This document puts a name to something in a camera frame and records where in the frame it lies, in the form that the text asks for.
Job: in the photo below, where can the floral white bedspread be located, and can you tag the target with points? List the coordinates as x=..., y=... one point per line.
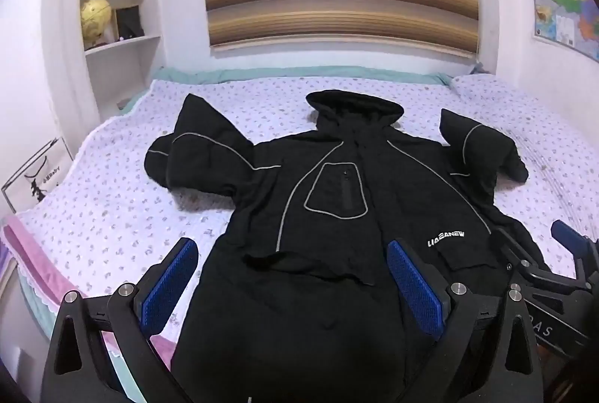
x=117, y=206

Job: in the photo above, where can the black hooded jacket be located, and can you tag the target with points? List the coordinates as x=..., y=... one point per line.
x=337, y=244

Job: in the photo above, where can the yellow globe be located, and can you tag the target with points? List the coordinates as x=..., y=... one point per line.
x=96, y=17

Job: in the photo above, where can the pink blanket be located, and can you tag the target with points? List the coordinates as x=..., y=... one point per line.
x=37, y=258

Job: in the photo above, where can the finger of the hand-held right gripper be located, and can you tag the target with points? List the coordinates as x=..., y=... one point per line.
x=517, y=255
x=568, y=237

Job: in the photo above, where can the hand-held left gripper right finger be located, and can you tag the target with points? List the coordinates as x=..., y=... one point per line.
x=416, y=286

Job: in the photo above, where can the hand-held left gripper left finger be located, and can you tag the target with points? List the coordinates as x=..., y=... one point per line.
x=171, y=286

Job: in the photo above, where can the white ink drawing poster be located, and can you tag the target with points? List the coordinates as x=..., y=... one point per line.
x=32, y=178

